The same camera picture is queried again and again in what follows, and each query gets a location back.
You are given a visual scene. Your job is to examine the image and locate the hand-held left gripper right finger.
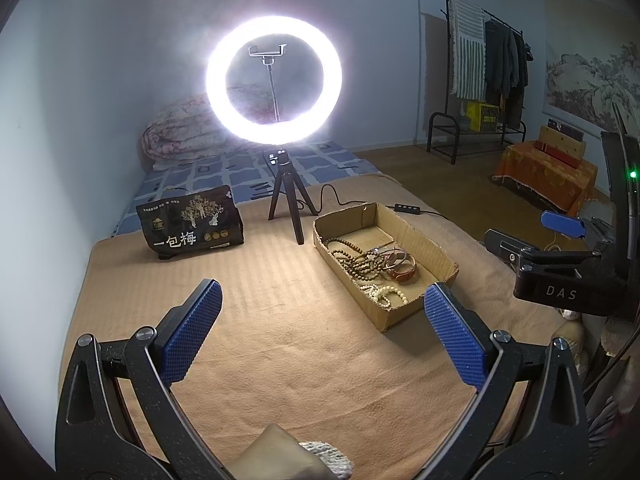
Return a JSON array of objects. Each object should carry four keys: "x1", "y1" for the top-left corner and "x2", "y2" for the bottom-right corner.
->
[{"x1": 412, "y1": 282, "x2": 591, "y2": 480}]

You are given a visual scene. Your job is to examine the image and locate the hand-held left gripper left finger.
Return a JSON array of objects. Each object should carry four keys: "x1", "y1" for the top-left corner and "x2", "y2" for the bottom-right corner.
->
[{"x1": 55, "y1": 278, "x2": 236, "y2": 480}]

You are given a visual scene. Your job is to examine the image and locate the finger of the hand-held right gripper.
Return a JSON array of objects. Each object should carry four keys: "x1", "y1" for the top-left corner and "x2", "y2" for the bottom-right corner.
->
[
  {"x1": 484, "y1": 229, "x2": 601, "y2": 267},
  {"x1": 541, "y1": 210, "x2": 588, "y2": 239}
]

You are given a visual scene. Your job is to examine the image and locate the shallow cardboard box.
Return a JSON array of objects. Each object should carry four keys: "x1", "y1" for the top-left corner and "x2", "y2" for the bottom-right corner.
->
[{"x1": 312, "y1": 202, "x2": 460, "y2": 333}]

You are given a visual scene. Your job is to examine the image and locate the pale green bead bracelet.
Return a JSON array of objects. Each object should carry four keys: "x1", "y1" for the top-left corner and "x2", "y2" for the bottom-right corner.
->
[{"x1": 361, "y1": 282, "x2": 416, "y2": 308}]

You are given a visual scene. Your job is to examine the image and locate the brown wooden bead necklace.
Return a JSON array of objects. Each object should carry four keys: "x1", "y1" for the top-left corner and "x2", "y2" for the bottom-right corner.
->
[{"x1": 324, "y1": 237, "x2": 388, "y2": 286}]

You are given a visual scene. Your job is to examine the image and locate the orange cloth covered table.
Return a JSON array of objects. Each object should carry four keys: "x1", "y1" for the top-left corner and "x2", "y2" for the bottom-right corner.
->
[{"x1": 492, "y1": 125, "x2": 598, "y2": 216}]

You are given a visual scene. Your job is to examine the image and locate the red flat box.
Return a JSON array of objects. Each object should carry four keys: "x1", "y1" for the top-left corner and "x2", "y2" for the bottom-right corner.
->
[{"x1": 534, "y1": 141, "x2": 581, "y2": 167}]

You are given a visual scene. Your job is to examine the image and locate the reddish brown bangle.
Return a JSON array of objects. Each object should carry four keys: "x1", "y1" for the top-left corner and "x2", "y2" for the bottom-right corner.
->
[{"x1": 389, "y1": 255, "x2": 417, "y2": 283}]

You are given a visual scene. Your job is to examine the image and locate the yellow box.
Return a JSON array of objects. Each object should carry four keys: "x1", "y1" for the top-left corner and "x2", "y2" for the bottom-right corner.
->
[{"x1": 537, "y1": 125, "x2": 587, "y2": 168}]

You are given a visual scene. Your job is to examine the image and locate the dark flat box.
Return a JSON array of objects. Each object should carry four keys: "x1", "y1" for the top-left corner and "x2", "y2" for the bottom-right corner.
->
[{"x1": 547, "y1": 119, "x2": 584, "y2": 142}]

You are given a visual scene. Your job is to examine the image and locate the black snack bag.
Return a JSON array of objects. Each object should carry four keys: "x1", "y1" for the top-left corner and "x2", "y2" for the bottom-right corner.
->
[{"x1": 136, "y1": 185, "x2": 246, "y2": 261}]

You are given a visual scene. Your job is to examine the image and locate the yellow crate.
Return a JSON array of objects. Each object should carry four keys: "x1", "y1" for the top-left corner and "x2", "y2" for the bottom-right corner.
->
[{"x1": 465, "y1": 101, "x2": 501, "y2": 133}]

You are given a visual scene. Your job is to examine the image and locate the tan cloth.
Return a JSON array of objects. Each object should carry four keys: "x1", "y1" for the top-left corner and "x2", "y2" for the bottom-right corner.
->
[{"x1": 235, "y1": 424, "x2": 321, "y2": 480}]

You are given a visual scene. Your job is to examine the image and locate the striped cloth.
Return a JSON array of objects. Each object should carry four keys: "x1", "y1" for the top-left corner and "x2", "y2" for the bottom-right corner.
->
[{"x1": 587, "y1": 395, "x2": 640, "y2": 480}]

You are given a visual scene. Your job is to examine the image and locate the blue patterned bed sheet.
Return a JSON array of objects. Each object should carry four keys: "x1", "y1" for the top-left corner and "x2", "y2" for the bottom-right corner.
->
[{"x1": 112, "y1": 140, "x2": 386, "y2": 238}]

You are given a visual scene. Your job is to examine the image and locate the dark hanging clothes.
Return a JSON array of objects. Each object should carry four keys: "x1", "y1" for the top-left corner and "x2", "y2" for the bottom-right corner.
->
[{"x1": 482, "y1": 20, "x2": 532, "y2": 111}]

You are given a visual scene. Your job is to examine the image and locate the white knitted cloth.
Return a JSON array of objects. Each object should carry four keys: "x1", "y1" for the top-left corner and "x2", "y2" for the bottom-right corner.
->
[{"x1": 300, "y1": 440, "x2": 356, "y2": 478}]

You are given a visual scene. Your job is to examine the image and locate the rolled floral quilt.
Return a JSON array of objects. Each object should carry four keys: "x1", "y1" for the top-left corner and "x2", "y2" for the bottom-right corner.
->
[{"x1": 141, "y1": 94, "x2": 241, "y2": 171}]

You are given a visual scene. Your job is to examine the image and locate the striped hanging towel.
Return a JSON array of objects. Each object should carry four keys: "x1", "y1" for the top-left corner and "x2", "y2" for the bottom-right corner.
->
[{"x1": 448, "y1": 0, "x2": 488, "y2": 101}]

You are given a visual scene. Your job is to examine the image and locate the black clothes rack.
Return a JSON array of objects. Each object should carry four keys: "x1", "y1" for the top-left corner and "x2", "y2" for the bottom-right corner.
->
[{"x1": 426, "y1": 0, "x2": 533, "y2": 166}]

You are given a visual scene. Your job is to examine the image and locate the phone holder clamp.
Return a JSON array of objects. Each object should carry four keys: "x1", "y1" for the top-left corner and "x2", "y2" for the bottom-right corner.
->
[{"x1": 248, "y1": 42, "x2": 289, "y2": 123}]

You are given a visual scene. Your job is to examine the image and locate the black power cable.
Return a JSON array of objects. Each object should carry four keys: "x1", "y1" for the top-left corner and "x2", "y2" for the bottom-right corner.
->
[{"x1": 299, "y1": 184, "x2": 451, "y2": 220}]

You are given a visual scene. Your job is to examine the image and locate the landscape wall scroll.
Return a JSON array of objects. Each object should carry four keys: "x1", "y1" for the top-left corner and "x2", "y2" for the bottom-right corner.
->
[{"x1": 540, "y1": 0, "x2": 640, "y2": 133}]

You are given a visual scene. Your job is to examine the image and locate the white ring light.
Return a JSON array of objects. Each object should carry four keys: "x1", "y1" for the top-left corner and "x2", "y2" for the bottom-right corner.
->
[{"x1": 206, "y1": 14, "x2": 345, "y2": 145}]

